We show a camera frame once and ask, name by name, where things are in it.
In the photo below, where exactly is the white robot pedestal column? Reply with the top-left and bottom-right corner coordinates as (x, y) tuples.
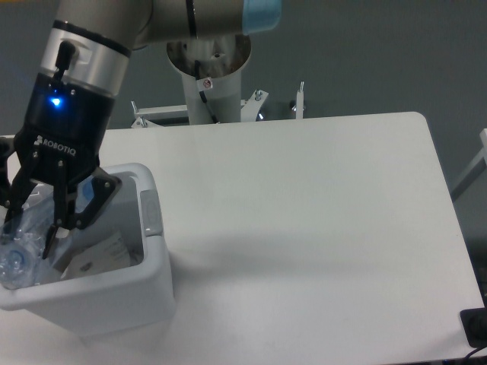
(167, 34), (251, 125)

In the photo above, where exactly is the black pedestal cable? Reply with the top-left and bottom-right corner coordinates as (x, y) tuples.
(194, 59), (221, 125)

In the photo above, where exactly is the black device at edge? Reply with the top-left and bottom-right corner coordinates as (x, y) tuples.
(460, 307), (486, 348)

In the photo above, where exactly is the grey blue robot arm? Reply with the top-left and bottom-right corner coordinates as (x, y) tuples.
(1, 1), (282, 255)

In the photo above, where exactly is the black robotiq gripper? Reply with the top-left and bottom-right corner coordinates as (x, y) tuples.
(1, 72), (122, 259)

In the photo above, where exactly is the clear plastic water bottle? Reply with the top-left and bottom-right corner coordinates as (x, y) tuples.
(0, 178), (96, 290)

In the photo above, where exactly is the white plastic trash can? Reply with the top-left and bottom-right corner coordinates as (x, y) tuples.
(1, 163), (176, 336)

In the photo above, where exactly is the white frame at right edge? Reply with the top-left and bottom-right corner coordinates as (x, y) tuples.
(450, 129), (486, 202)

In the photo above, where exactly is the white metal base frame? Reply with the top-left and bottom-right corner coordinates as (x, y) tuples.
(130, 81), (307, 129)

